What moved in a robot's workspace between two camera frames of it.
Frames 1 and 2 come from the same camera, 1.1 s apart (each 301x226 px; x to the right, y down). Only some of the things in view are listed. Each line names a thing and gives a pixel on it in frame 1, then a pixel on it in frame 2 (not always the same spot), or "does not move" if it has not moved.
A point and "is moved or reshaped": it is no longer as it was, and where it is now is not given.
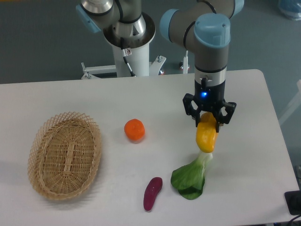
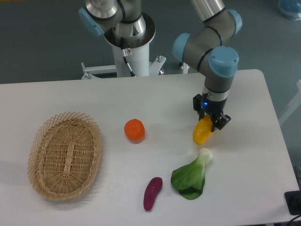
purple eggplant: (152, 189) does not move
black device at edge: (293, 198) does not move
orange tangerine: (135, 130) does not move
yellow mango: (207, 134) is moved or reshaped
